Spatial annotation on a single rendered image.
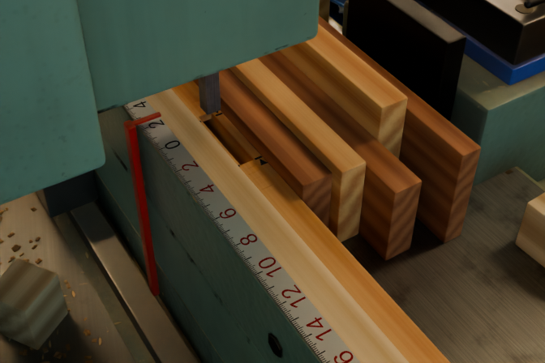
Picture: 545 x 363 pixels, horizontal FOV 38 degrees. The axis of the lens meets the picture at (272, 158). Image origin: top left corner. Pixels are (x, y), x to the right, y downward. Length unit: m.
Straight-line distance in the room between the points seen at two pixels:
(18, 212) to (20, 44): 0.34
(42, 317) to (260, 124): 0.19
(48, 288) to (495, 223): 0.28
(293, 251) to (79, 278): 0.23
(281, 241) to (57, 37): 0.15
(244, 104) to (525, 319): 0.19
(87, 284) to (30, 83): 0.28
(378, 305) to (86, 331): 0.24
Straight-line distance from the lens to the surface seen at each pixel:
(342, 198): 0.43
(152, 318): 0.53
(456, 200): 0.44
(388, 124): 0.44
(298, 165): 0.42
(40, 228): 0.62
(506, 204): 0.49
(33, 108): 0.32
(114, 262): 0.57
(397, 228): 0.43
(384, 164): 0.42
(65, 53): 0.32
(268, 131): 0.45
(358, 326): 0.36
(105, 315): 0.56
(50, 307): 0.54
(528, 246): 0.47
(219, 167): 0.42
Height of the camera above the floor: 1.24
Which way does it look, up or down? 42 degrees down
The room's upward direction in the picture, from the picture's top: straight up
